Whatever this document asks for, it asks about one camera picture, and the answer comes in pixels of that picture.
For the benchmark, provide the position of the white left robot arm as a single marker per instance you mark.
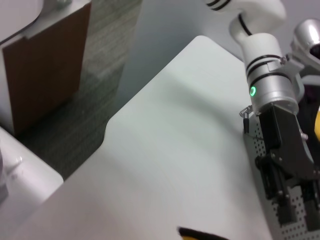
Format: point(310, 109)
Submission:
point(262, 50)

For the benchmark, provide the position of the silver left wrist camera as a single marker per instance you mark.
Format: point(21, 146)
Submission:
point(307, 32)

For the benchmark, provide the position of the brown wooden cabinet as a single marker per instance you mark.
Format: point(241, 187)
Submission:
point(45, 75)

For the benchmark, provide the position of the black cloth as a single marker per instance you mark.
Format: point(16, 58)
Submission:
point(311, 100)

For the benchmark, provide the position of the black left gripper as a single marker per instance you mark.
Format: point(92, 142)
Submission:
point(285, 140)

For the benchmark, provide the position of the yellow towel with black trim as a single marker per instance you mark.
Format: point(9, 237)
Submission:
point(200, 236)
point(317, 125)

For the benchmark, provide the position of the white rounded platform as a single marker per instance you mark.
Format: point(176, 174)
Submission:
point(30, 175)

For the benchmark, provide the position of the grey perforated storage basket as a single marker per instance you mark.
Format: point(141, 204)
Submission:
point(297, 230)

